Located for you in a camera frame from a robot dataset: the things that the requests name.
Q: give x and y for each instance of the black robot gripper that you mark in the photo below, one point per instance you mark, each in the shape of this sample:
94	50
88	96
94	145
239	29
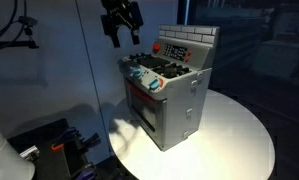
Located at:
121	14

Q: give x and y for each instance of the small orange stove button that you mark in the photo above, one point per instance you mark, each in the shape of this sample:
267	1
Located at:
189	52
187	59

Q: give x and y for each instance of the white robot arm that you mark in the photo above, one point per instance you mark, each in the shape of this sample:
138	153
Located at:
5	156

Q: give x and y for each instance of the red round stove knob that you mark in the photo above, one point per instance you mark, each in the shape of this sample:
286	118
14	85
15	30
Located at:
156	47

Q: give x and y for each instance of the blue stove knob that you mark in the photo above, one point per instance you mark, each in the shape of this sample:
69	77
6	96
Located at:
135	71
154	83

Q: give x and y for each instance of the black stove burner grate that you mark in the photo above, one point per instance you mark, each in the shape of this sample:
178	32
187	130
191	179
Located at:
164	66

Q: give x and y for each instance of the grey toy stove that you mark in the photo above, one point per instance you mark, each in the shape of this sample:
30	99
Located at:
179	106

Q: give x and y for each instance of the toy oven door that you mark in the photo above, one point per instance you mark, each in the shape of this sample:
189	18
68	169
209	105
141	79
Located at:
144	110

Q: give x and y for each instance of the black stand bar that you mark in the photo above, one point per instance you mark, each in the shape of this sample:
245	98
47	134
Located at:
12	44

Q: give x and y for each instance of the orange clamp tip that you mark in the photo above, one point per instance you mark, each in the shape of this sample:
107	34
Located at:
57	147

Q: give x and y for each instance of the black equipment box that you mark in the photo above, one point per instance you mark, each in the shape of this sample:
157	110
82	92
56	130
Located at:
55	160

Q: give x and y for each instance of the black camera on stand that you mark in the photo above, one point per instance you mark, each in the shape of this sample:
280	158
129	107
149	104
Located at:
28	23

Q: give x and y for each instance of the silver metal bracket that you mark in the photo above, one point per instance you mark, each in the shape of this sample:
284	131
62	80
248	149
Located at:
30	152

